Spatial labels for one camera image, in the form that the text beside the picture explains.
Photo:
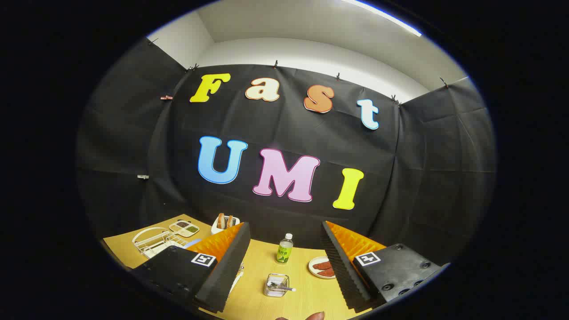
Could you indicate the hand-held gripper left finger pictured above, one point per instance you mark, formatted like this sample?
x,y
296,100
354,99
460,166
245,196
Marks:
x,y
224,271

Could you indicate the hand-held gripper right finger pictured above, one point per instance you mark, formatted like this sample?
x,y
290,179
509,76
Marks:
x,y
342,271

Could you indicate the white oval plate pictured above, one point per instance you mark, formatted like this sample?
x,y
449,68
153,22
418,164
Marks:
x,y
313,266

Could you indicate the red meat slice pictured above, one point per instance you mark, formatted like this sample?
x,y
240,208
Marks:
x,y
322,266
328,272

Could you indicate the white toaster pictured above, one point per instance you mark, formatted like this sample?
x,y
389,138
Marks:
x,y
217,230

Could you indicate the beige divided food tray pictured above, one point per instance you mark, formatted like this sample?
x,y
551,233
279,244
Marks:
x,y
183,228

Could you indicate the green label drink bottle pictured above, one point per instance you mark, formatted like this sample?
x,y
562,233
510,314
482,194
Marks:
x,y
284,252

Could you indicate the black backdrop cloth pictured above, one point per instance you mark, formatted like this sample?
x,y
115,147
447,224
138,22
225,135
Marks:
x,y
422,178

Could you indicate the row of black clips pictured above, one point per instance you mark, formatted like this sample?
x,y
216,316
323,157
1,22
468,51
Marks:
x,y
275,64

